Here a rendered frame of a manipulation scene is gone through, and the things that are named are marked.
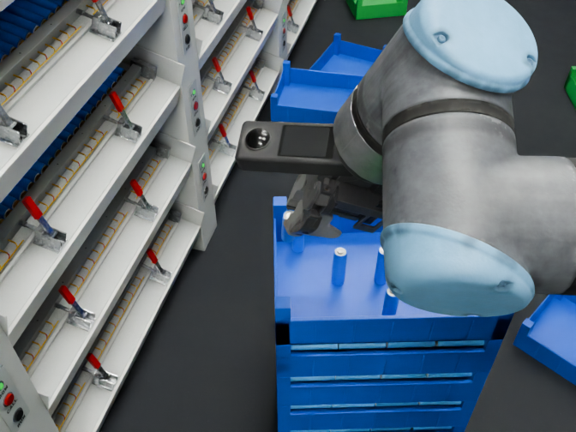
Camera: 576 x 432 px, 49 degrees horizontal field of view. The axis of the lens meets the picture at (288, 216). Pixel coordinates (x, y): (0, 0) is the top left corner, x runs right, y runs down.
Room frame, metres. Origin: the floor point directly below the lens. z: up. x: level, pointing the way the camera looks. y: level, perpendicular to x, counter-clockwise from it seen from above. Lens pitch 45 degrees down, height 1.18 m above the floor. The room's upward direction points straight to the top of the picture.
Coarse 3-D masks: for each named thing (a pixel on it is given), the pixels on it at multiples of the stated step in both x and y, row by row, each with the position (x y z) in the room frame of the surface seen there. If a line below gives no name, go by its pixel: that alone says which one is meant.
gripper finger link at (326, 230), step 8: (296, 208) 0.49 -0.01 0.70; (296, 216) 0.48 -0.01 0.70; (328, 216) 0.47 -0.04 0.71; (288, 224) 0.49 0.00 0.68; (320, 224) 0.48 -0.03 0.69; (328, 224) 0.48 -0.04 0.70; (288, 232) 0.49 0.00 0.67; (320, 232) 0.48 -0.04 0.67; (328, 232) 0.48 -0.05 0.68; (336, 232) 0.48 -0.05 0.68
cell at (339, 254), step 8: (336, 248) 0.58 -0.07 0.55; (344, 248) 0.58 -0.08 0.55; (336, 256) 0.56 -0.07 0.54; (344, 256) 0.56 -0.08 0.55; (336, 264) 0.56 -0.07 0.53; (344, 264) 0.56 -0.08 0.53; (336, 272) 0.56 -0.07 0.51; (344, 272) 0.56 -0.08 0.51; (336, 280) 0.56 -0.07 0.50; (344, 280) 0.57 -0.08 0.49
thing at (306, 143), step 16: (256, 128) 0.49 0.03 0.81; (272, 128) 0.49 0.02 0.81; (288, 128) 0.49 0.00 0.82; (304, 128) 0.48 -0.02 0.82; (320, 128) 0.48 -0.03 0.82; (240, 144) 0.48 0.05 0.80; (256, 144) 0.47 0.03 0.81; (272, 144) 0.47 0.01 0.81; (288, 144) 0.47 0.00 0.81; (304, 144) 0.47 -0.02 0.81; (320, 144) 0.46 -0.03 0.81; (240, 160) 0.46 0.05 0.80; (256, 160) 0.46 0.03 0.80; (272, 160) 0.45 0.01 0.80; (288, 160) 0.45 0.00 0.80; (304, 160) 0.45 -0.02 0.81; (320, 160) 0.45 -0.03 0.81; (336, 160) 0.44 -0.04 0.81; (352, 176) 0.45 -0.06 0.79
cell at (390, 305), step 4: (388, 288) 0.51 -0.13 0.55; (388, 292) 0.50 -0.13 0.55; (388, 296) 0.49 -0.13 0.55; (392, 296) 0.49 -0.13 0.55; (384, 300) 0.50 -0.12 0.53; (388, 300) 0.49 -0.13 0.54; (392, 300) 0.49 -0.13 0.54; (396, 300) 0.49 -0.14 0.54; (384, 304) 0.50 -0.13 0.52; (388, 304) 0.49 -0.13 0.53; (392, 304) 0.49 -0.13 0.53; (396, 304) 0.49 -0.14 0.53; (384, 308) 0.50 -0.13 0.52; (388, 308) 0.49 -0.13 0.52; (392, 308) 0.49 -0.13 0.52; (396, 308) 0.50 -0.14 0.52; (384, 312) 0.50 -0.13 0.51; (388, 312) 0.49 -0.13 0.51; (392, 312) 0.49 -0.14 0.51
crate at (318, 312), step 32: (352, 224) 0.66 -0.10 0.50; (288, 256) 0.62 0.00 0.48; (320, 256) 0.62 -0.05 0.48; (352, 256) 0.62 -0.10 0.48; (288, 288) 0.56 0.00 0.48; (320, 288) 0.56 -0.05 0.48; (352, 288) 0.56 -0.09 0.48; (384, 288) 0.56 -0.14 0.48; (288, 320) 0.47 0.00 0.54; (320, 320) 0.47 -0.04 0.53; (352, 320) 0.47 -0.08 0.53; (384, 320) 0.47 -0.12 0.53; (416, 320) 0.47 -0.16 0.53; (448, 320) 0.47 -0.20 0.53; (480, 320) 0.47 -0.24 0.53
